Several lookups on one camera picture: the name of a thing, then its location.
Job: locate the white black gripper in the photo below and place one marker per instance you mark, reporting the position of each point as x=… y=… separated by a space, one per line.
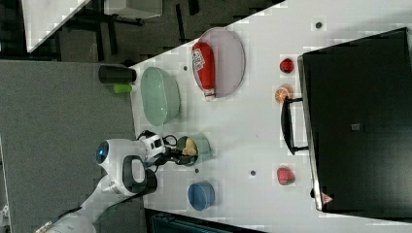
x=156 y=149

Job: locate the yellow plush banana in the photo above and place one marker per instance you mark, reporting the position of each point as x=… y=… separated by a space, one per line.
x=190 y=148

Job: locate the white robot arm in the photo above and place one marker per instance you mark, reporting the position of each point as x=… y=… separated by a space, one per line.
x=128 y=170

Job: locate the green mug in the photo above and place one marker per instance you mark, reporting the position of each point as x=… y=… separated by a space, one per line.
x=204 y=152

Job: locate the blue cup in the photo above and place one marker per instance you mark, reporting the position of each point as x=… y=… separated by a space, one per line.
x=201 y=195

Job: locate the green perforated colander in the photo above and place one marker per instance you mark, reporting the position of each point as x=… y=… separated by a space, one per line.
x=160 y=96

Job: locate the small green object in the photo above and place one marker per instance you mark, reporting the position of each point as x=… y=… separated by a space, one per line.
x=122 y=88

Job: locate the red plush ketchup bottle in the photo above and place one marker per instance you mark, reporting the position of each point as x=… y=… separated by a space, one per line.
x=204 y=66

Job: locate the grey round plate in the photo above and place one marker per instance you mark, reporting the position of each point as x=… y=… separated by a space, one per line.
x=229 y=60

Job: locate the pink plush strawberry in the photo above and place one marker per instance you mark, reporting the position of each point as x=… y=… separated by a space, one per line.
x=285 y=176

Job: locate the plush orange slice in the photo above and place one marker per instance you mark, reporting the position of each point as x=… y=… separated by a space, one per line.
x=283 y=92

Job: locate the dark red plush strawberry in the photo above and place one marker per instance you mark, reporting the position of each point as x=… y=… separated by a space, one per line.
x=287 y=66

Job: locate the silver toaster oven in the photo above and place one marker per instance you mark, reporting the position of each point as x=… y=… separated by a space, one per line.
x=357 y=106

